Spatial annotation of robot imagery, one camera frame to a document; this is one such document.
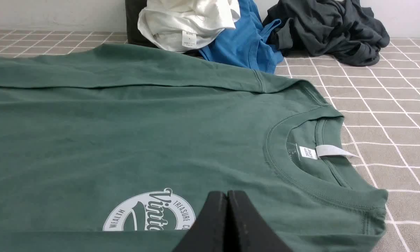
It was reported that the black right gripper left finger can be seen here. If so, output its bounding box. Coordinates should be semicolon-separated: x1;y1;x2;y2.
173;191;228;252

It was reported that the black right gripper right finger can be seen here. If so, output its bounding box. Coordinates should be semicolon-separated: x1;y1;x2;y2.
227;190;292;252

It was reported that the green long-sleeved shirt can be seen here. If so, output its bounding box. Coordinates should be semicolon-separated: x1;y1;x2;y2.
0;44;388;252

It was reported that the blue shirt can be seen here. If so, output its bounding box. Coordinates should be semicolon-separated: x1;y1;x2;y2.
199;0;284;74

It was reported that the white shirt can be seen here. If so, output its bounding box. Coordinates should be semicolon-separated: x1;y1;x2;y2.
137;0;241;53

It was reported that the dark grey crumpled shirt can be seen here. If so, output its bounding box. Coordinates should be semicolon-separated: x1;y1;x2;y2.
263;0;390;67

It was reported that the black garment under white shirt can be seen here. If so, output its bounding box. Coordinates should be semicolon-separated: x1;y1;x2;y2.
125;0;203;59

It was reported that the grey checked tablecloth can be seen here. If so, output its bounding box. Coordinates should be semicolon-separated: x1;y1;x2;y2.
0;30;420;252

